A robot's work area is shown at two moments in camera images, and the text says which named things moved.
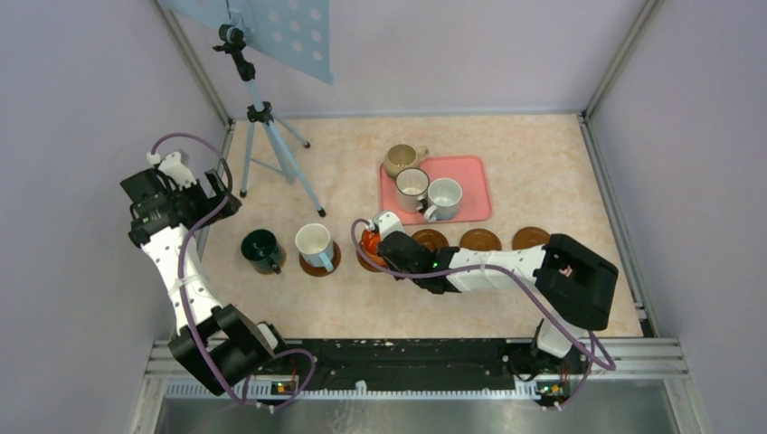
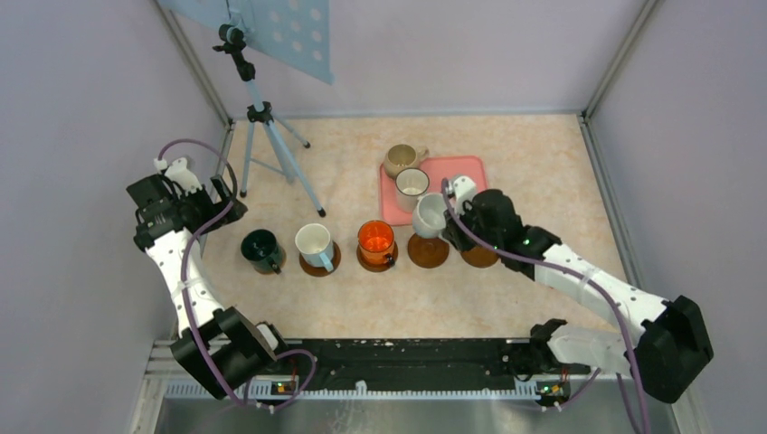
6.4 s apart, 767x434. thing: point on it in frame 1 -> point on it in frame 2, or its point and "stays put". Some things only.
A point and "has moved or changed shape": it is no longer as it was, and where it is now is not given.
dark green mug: [263, 250] stays put
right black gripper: [390, 265] -> [456, 236]
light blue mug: [314, 242] stays put
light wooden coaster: [284, 259] stays put
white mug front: [444, 195] has moved or changed shape
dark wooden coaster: [366, 264] stays put
